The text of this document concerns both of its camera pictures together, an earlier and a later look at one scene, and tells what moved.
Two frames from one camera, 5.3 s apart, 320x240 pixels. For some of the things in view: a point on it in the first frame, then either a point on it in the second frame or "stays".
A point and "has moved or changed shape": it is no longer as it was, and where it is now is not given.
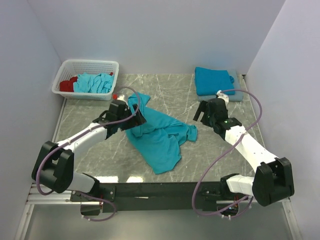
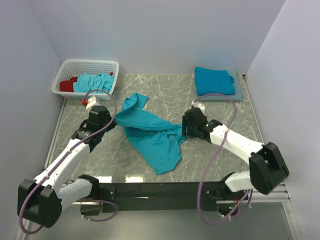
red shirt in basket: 67,86 stays
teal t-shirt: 157,142 has moved or changed shape
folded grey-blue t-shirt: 238,96 stays
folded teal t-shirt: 208,81 stays
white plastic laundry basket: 86,79 stays
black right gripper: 203,106 → 186,123
